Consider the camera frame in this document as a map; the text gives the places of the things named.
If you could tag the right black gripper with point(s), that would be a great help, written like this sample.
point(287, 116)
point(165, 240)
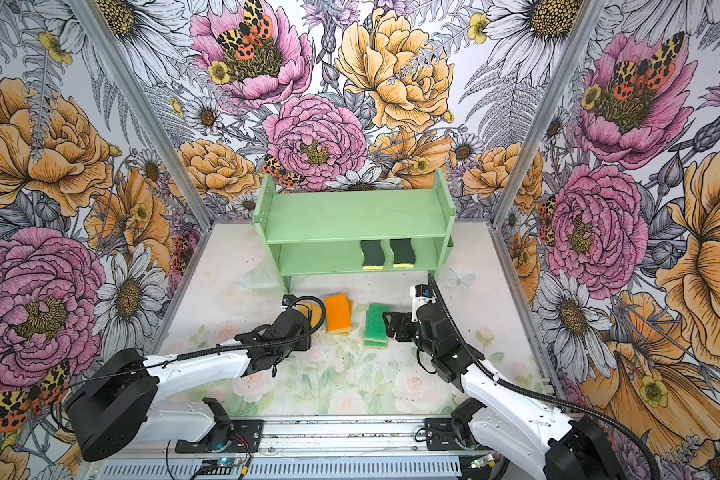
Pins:
point(405, 321)

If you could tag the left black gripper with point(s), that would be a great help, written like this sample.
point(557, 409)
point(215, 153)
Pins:
point(303, 344)

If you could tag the light green scrub sponge top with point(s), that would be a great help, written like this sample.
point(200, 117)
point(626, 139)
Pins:
point(375, 327)

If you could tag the light green scrub sponge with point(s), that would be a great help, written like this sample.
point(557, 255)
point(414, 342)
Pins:
point(375, 327)
point(375, 343)

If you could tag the yellow cellulose sponge front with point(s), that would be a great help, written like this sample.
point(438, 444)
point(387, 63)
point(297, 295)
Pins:
point(314, 312)

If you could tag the dark green scrub sponge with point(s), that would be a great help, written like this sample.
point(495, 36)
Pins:
point(403, 253)
point(373, 255)

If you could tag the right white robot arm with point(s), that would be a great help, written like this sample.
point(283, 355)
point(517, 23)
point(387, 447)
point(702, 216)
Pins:
point(487, 398)

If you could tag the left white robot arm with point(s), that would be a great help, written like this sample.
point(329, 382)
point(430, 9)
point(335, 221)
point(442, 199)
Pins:
point(127, 400)

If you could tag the light green wooden shelf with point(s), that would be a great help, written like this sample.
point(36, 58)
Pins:
point(308, 234)

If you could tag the light green scrub sponge bottom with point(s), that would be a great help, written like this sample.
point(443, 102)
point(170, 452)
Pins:
point(375, 343)

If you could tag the orange scrub sponge top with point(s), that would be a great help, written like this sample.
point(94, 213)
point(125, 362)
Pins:
point(338, 320)

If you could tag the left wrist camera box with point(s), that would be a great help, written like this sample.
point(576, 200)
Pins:
point(288, 300)

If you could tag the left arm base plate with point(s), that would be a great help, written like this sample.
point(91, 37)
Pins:
point(233, 436)

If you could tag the aluminium front rail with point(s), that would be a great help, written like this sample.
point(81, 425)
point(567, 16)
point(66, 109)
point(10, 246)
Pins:
point(348, 435)

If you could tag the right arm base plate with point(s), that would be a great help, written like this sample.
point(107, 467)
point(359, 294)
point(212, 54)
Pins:
point(440, 434)

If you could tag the white slotted cable duct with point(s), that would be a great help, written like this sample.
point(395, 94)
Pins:
point(427, 467)

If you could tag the right aluminium corner post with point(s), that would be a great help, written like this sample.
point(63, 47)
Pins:
point(583, 29)

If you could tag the aluminium corner post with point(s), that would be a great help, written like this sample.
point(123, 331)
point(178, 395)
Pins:
point(94, 24)
point(583, 29)

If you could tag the left aluminium corner post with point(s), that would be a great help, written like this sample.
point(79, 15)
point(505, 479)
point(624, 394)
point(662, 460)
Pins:
point(94, 24)

